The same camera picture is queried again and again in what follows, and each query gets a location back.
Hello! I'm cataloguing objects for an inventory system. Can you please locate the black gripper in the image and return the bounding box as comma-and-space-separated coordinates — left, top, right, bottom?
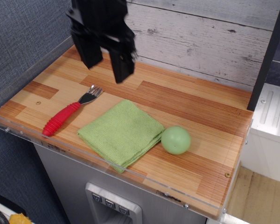
67, 0, 136, 84

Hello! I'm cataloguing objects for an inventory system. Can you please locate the green cloth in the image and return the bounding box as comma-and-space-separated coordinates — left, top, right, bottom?
77, 100, 165, 173

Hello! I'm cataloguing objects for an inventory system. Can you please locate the green round fruit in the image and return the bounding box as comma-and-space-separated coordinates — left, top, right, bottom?
161, 126, 191, 155

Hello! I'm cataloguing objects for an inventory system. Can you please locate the silver toy dishwasher front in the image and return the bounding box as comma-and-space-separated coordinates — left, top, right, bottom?
35, 145, 207, 224

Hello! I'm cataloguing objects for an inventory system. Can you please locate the black white box corner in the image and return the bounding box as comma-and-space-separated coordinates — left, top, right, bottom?
0, 196, 27, 224

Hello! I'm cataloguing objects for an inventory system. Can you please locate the yellow object at corner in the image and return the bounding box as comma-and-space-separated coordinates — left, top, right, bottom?
9, 213, 32, 224

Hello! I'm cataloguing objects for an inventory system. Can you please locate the white toy sink counter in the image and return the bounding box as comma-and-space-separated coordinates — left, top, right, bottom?
240, 84, 280, 182

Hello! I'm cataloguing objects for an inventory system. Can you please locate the red handled metal fork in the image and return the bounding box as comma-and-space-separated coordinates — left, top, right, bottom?
42, 85, 103, 136

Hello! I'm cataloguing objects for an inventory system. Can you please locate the dark right frame post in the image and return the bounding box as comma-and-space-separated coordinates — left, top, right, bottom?
247, 11, 280, 111

